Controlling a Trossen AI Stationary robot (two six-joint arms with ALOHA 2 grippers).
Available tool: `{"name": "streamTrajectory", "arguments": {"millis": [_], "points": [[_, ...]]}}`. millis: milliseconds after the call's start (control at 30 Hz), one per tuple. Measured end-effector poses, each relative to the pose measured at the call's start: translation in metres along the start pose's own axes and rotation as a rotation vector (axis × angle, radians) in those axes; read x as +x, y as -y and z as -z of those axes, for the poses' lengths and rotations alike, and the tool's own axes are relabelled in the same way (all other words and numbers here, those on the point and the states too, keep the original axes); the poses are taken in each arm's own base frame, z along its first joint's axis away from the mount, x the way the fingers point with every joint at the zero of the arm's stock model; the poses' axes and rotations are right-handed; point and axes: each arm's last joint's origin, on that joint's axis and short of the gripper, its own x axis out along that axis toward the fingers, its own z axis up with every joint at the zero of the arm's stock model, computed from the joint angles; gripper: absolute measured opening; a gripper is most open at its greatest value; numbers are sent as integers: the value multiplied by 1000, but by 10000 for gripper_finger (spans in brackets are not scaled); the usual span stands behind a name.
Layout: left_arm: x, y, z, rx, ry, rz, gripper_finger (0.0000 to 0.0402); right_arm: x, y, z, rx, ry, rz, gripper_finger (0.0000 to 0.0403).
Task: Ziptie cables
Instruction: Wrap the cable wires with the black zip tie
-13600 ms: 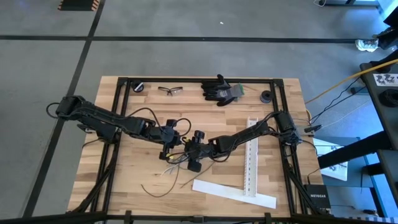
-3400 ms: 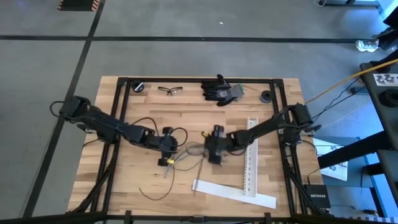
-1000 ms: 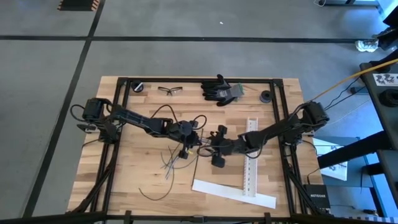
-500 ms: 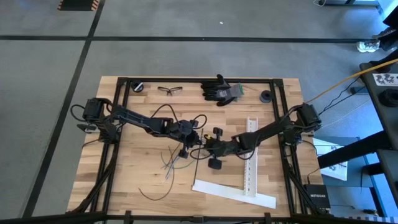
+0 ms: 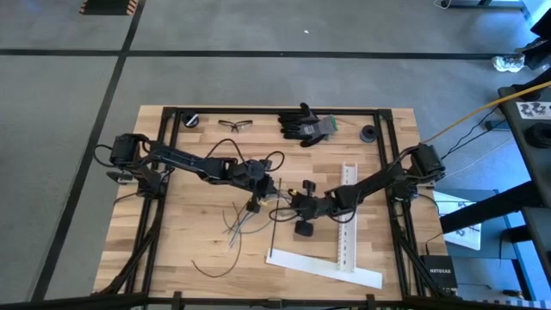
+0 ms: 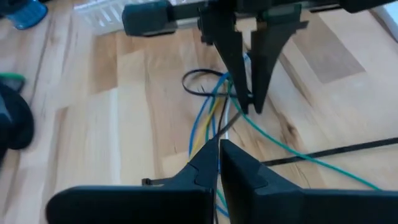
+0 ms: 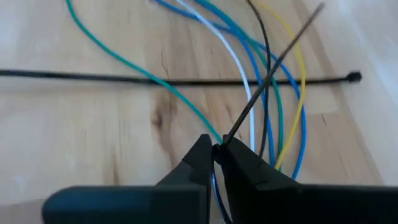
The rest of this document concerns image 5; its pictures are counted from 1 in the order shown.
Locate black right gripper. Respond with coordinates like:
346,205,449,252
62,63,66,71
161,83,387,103
288,179,335,238

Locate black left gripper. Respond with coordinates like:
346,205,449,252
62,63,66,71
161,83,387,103
234,158,276,214

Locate thin black cable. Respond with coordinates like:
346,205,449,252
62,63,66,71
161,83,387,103
269,177,283,259

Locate blue green cable bundle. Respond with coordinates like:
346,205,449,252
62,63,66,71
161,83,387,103
232,210,273,236

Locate black grey work glove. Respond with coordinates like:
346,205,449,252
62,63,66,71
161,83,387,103
282,127,333,149
277,102,340,141

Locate clear safety glasses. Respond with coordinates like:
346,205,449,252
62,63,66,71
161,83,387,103
217,119,254,133

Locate white printed marker sheet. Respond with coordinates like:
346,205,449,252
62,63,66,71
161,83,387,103
432,190,483,251
515,101,551,121

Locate black desk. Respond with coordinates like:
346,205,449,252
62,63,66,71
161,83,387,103
438,71,551,302

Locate black tape roll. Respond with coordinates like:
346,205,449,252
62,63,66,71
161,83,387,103
523,122,551,150

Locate black orange striped mat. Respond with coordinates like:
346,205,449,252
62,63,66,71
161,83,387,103
79,0,139,17

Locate person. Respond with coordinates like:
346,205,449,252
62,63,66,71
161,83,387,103
492,19,551,73

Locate thin dark brown wire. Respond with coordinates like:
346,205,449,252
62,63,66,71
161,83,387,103
191,201,245,278

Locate white slotted wiring duct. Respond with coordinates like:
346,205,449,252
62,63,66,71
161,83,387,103
336,161,359,273

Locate flat white duct cover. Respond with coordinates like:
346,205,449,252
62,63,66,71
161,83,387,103
265,247,384,290

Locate black aluminium table frame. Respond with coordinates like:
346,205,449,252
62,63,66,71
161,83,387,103
90,106,457,309

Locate grey wire spool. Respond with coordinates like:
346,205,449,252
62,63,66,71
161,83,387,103
359,124,379,144

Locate black Netgear network switch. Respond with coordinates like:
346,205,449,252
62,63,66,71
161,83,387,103
419,254,460,298

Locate thick yellow cable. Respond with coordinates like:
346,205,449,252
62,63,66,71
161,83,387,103
421,80,551,146

